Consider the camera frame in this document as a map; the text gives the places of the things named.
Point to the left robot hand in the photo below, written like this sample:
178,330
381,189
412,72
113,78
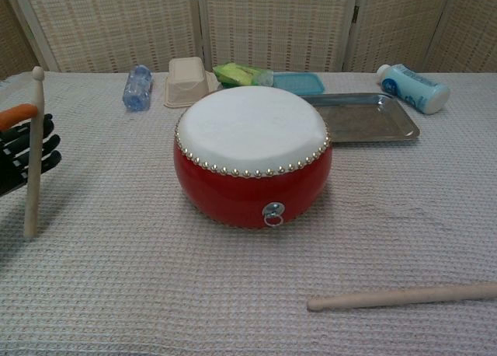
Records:
11,150

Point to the stainless steel tray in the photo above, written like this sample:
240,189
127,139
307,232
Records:
365,119

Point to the teal plastic container lid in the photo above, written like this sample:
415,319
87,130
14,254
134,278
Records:
299,83

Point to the green wet wipes pack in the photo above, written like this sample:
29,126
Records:
237,73

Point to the beige takeaway box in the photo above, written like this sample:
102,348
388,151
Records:
186,80

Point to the beige woven tablecloth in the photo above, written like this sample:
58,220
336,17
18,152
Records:
116,177

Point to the woven folding screen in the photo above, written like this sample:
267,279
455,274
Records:
272,21

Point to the wooden drumstick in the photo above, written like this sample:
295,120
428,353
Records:
33,177
388,297

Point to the white and blue bottle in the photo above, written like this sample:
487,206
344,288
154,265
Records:
415,89

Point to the clear plastic water bottle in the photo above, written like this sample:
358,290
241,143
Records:
136,88

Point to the red drum with white skin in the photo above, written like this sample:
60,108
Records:
252,185

